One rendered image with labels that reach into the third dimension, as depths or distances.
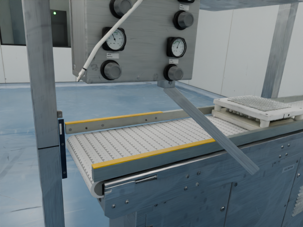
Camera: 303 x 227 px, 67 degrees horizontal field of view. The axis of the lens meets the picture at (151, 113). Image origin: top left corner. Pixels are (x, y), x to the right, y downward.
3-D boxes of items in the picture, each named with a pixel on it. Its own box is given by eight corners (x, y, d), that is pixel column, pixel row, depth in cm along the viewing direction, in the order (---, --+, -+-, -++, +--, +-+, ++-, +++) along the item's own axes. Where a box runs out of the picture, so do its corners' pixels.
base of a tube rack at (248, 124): (263, 136, 77) (265, 129, 76) (211, 115, 97) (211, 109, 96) (302, 126, 89) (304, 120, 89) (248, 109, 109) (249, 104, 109)
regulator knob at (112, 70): (105, 83, 36) (105, 53, 35) (100, 80, 38) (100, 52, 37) (125, 82, 38) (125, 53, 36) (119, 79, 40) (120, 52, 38)
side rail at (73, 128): (66, 134, 68) (65, 124, 68) (65, 132, 70) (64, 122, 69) (303, 100, 134) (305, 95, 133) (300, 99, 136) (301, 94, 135)
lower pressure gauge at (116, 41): (104, 51, 36) (104, 25, 34) (101, 50, 37) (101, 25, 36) (126, 52, 37) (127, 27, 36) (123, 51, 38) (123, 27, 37)
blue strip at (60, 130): (62, 179, 73) (58, 120, 67) (61, 178, 74) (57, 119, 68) (67, 178, 74) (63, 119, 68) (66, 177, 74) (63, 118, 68)
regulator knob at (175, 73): (170, 83, 42) (172, 59, 41) (162, 81, 44) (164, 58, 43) (185, 83, 44) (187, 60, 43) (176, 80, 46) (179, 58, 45)
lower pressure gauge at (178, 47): (169, 57, 42) (171, 36, 41) (165, 57, 43) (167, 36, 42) (185, 58, 44) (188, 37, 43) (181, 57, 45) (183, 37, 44)
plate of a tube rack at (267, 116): (267, 122, 76) (268, 115, 75) (212, 103, 96) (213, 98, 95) (306, 114, 88) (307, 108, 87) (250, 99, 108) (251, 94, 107)
